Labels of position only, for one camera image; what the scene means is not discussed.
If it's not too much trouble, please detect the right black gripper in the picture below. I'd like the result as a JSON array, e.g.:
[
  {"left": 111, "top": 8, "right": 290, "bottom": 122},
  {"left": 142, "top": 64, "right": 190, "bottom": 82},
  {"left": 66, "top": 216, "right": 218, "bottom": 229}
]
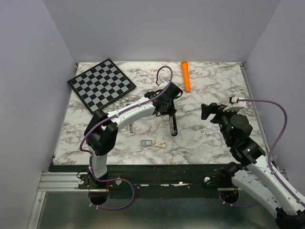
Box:
[{"left": 201, "top": 102, "right": 239, "bottom": 145}]

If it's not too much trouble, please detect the black stapler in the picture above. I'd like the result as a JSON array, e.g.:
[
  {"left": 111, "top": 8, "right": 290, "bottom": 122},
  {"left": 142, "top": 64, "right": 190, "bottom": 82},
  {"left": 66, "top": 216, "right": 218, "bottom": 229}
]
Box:
[{"left": 169, "top": 114, "right": 178, "bottom": 136}]

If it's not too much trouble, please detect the white staples box sleeve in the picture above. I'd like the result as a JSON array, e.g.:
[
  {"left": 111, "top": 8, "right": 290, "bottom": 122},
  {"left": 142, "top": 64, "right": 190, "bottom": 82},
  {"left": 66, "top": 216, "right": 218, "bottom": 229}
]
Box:
[{"left": 155, "top": 141, "right": 166, "bottom": 148}]

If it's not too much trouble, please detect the light blue stapler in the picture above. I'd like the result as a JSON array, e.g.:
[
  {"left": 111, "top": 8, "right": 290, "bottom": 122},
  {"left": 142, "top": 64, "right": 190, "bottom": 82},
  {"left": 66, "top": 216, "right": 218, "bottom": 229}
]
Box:
[{"left": 128, "top": 123, "right": 134, "bottom": 135}]

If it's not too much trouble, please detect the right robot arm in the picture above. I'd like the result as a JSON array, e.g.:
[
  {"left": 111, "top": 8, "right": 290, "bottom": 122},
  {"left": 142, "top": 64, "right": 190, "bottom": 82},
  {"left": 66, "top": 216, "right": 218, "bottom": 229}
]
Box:
[{"left": 201, "top": 99, "right": 305, "bottom": 229}]

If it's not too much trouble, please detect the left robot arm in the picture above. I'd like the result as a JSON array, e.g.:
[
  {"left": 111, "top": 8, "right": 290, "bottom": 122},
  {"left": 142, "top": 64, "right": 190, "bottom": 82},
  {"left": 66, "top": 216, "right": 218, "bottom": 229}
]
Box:
[{"left": 84, "top": 83, "right": 183, "bottom": 188}]

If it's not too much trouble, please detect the black grey chessboard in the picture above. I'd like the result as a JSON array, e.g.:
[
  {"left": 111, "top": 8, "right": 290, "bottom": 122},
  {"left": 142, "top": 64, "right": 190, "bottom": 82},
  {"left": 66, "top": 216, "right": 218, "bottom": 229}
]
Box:
[{"left": 67, "top": 59, "right": 136, "bottom": 114}]

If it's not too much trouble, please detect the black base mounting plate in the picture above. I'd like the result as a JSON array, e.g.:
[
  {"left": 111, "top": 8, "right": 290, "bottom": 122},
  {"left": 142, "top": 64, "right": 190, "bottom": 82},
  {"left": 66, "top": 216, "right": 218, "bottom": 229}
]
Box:
[{"left": 49, "top": 164, "right": 240, "bottom": 202}]

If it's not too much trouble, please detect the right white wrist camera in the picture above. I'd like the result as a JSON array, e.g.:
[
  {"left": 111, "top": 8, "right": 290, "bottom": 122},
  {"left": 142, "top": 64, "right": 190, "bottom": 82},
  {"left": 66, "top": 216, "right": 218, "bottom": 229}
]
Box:
[{"left": 223, "top": 95, "right": 246, "bottom": 112}]

